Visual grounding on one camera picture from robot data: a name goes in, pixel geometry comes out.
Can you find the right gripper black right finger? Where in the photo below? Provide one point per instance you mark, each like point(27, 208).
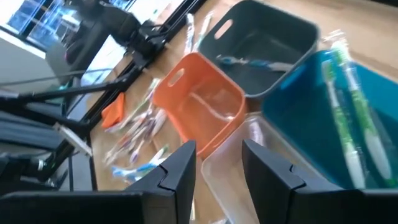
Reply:
point(311, 205)

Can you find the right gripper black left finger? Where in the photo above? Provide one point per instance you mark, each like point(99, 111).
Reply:
point(124, 207)

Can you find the clear plastic bin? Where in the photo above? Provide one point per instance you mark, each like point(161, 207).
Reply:
point(230, 186)

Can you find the orange cloth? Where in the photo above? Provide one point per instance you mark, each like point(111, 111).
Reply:
point(113, 112)

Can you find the teal plastic bin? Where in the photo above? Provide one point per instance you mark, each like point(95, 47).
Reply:
point(295, 109)

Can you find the orange plastic bin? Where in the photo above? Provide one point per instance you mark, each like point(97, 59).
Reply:
point(199, 71)

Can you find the dark grey plastic bin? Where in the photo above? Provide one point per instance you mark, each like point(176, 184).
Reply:
point(264, 40)

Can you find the white wrapped toothbrush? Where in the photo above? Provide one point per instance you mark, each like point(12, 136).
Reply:
point(190, 34)

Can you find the black aluminium table frame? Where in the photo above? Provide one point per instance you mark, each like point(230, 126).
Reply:
point(77, 91)

